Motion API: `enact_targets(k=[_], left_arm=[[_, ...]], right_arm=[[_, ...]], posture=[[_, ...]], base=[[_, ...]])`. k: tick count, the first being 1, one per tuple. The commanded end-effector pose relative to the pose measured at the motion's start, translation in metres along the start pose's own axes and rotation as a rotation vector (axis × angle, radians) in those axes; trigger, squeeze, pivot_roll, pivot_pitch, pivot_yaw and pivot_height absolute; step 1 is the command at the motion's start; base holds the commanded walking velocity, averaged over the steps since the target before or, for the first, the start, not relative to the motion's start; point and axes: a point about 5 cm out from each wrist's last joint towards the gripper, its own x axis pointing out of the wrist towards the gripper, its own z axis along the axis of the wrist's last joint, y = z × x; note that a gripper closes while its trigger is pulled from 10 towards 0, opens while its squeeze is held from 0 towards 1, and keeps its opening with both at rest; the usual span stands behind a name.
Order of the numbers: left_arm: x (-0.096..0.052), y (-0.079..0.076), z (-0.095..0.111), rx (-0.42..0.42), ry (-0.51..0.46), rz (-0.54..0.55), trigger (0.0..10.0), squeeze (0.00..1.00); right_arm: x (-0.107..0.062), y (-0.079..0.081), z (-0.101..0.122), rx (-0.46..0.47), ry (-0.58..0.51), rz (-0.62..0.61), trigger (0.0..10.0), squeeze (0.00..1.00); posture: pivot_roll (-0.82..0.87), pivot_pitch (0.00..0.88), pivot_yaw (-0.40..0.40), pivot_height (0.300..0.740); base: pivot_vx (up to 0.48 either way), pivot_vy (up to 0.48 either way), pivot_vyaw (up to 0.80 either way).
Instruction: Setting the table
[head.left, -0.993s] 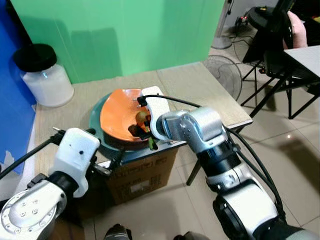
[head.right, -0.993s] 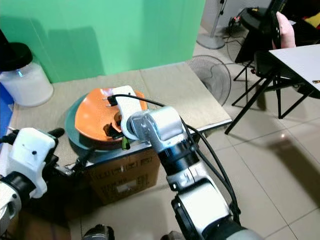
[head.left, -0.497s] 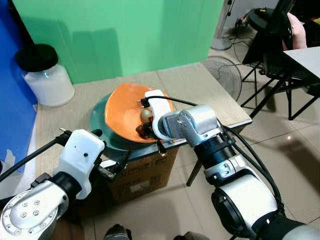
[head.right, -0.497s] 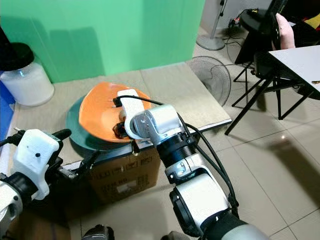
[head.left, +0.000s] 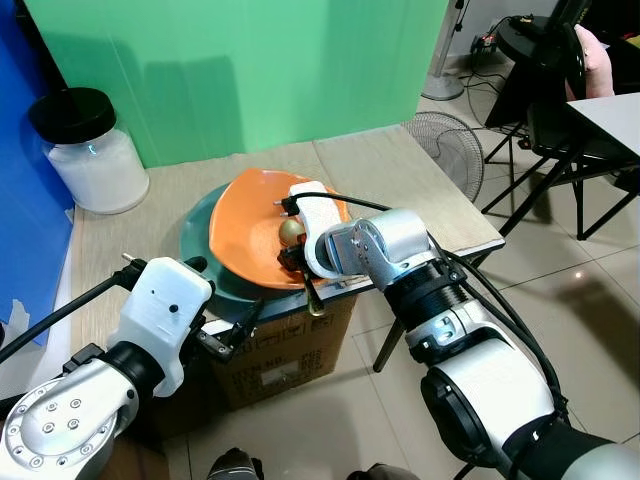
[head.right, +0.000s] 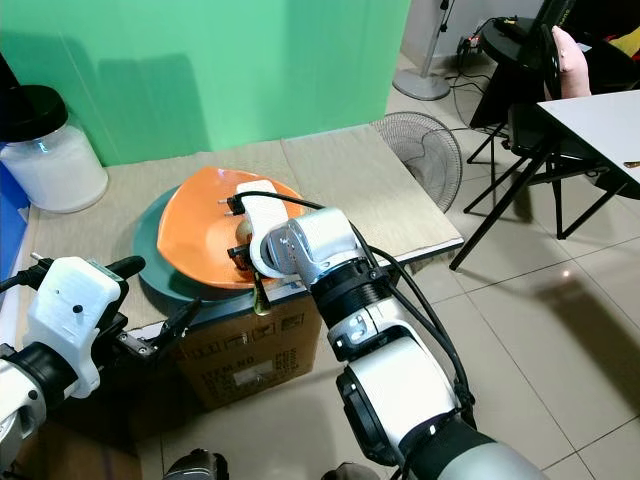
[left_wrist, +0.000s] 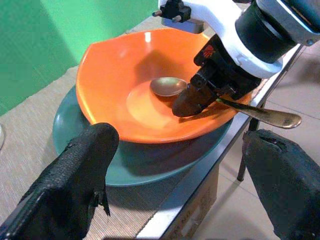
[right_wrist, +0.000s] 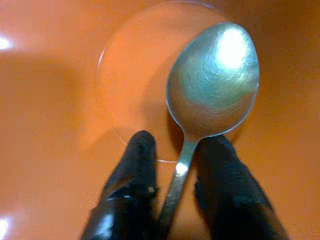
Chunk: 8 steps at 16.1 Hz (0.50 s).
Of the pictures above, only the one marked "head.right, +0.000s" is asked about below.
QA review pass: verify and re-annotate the orange plate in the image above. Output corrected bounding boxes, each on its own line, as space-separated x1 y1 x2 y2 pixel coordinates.
156 165 307 292

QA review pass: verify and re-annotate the dark teal plate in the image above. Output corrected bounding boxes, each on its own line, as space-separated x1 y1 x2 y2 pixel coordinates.
129 185 293 307

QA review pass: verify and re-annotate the small golden round object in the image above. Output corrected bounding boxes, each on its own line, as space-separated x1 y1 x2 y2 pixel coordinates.
233 220 258 245

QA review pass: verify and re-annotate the brown cardboard box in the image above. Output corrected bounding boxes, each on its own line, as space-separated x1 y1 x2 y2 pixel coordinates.
174 297 348 410

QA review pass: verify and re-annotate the blue backdrop board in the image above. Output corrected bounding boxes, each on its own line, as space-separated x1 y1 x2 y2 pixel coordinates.
0 163 32 307

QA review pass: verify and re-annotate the black-lidded jar of white powder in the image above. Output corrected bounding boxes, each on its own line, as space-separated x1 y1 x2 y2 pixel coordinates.
0 84 110 215

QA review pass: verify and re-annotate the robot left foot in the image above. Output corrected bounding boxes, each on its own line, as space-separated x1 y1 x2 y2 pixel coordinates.
164 449 230 480

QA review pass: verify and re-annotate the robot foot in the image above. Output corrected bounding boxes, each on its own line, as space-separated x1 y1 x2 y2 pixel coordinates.
164 449 230 480
319 461 392 480

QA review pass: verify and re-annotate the green backdrop screen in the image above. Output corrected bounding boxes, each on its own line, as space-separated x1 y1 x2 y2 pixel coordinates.
0 0 414 168

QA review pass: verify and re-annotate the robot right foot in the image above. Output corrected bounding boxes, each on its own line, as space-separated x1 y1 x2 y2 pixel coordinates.
319 461 392 480

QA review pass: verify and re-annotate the grey floor fan head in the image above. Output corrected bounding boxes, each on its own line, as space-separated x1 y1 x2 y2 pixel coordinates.
369 111 465 214

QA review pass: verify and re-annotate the white standing fan base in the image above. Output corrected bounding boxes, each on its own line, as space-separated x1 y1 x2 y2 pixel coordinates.
391 0 454 102

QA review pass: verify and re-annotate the black folding chair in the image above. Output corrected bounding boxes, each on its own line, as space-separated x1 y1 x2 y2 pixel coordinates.
449 0 640 272

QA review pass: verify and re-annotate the round black side table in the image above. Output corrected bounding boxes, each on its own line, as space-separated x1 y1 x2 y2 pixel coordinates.
477 14 562 72

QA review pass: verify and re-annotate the white table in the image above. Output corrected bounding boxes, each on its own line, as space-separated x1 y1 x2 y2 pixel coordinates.
535 89 640 187

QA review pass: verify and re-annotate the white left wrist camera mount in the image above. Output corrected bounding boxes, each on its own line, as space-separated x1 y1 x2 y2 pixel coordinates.
24 256 127 402

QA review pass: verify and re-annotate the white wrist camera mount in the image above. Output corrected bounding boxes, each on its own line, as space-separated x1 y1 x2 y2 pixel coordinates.
24 256 127 402
234 179 373 284

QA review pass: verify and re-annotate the black right camera cable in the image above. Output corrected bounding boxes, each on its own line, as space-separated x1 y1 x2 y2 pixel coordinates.
221 189 323 217

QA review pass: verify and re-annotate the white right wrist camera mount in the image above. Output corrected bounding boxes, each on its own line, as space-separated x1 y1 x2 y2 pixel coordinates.
234 179 373 284

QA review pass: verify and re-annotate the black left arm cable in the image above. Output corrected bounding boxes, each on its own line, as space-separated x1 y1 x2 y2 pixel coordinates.
0 254 53 297

